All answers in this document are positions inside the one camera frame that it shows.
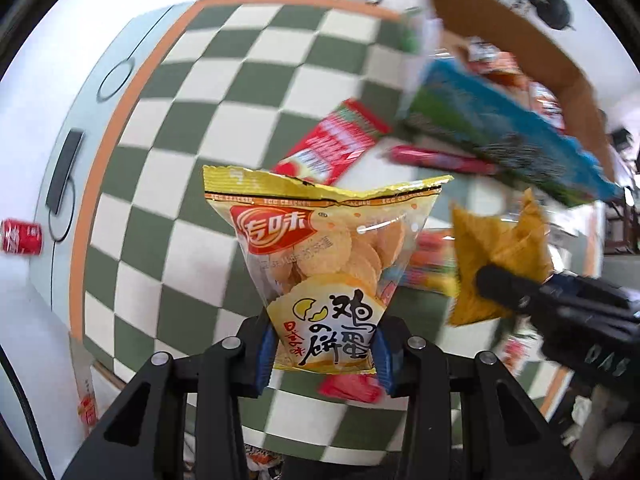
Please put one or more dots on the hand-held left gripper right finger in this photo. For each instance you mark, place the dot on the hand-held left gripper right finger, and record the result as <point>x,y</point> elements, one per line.
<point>384,360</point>

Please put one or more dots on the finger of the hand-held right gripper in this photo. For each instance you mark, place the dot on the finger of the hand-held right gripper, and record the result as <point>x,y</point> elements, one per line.
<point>510,287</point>

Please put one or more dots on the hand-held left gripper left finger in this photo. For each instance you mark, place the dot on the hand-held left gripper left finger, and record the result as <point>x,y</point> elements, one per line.
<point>265,356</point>

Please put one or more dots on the mustard yellow snack packet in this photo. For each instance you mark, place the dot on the mustard yellow snack packet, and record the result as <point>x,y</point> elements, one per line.
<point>500,240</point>

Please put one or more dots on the yellow egg cracker bag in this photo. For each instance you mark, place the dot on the yellow egg cracker bag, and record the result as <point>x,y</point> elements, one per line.
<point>320,245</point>

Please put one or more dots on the cardboard box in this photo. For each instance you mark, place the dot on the cardboard box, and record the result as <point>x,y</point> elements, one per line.
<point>500,25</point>

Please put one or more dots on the person's right hand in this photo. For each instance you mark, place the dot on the person's right hand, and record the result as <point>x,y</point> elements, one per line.
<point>615,440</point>

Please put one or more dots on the plain red snack packet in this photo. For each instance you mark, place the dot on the plain red snack packet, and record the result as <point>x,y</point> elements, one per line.
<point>350,388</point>

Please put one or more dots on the small red white packet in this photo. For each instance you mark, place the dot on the small red white packet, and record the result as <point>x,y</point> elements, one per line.
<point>514,355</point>

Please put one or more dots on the multicoloured candy packet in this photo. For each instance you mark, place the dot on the multicoloured candy packet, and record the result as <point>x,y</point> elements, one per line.
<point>432,260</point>

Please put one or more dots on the long red stick packet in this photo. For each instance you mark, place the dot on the long red stick packet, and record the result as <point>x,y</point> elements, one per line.
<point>435,158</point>

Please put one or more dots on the blue green snack packet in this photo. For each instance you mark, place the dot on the blue green snack packet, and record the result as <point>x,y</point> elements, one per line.
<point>500,130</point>

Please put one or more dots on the white packet with red print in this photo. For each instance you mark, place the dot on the white packet with red print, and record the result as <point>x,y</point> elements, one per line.
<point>85,395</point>

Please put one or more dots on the red striped snack packet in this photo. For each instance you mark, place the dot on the red striped snack packet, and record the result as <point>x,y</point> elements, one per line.
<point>330,145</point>

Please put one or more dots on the green white packet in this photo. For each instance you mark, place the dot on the green white packet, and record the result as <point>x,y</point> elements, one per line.
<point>415,32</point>

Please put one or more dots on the red soda can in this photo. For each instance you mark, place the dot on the red soda can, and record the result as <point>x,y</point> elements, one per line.
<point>20,236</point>

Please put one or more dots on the black flat device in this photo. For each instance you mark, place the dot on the black flat device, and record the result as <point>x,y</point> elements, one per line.
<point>65,170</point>

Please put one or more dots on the green white checkered mat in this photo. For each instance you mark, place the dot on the green white checkered mat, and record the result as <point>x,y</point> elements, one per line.
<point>225,85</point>

